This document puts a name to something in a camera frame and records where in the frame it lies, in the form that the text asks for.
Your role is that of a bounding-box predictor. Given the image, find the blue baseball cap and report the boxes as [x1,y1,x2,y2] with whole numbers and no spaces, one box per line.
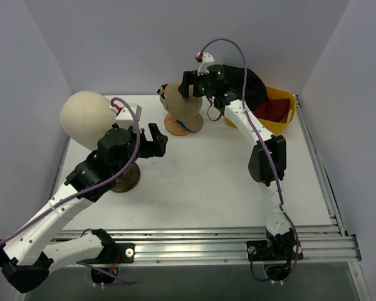
[176,120,191,132]

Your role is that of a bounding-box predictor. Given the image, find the beige baseball cap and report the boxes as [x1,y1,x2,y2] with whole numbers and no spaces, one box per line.
[157,80,204,134]

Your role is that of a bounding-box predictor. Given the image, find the black bucket hat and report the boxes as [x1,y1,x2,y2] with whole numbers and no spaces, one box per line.
[223,65,268,110]

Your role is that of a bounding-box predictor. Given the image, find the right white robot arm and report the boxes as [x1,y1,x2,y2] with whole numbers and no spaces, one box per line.
[178,64,303,263]

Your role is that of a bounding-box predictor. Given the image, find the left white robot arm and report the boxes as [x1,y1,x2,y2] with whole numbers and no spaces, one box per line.
[0,123,168,293]

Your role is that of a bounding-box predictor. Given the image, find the wooden hat stand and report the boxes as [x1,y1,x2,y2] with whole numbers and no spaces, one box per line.
[164,114,191,137]

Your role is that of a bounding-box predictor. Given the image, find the dark round mannequin stand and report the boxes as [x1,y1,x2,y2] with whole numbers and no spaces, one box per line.
[112,162,140,193]

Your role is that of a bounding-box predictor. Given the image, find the dark red cap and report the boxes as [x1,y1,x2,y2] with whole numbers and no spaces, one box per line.
[252,98,290,122]

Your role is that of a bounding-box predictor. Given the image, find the beige mannequin head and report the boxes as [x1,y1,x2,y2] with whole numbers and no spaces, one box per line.
[60,91,116,151]

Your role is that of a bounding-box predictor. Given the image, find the yellow plastic bin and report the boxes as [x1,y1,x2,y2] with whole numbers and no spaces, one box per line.
[220,84,296,140]

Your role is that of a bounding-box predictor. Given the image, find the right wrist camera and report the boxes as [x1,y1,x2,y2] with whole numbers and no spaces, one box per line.
[196,52,215,75]

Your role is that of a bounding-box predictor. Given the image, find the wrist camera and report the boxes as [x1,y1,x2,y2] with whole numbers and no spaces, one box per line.
[109,103,142,129]
[196,52,215,75]

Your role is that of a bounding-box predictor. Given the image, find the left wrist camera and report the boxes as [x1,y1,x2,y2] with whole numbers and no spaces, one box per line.
[109,103,142,129]

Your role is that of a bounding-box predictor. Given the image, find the aluminium side rail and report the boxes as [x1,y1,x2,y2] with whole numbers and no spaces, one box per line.
[294,94,348,236]

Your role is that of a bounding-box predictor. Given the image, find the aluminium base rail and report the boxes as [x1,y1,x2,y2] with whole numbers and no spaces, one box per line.
[50,227,363,269]

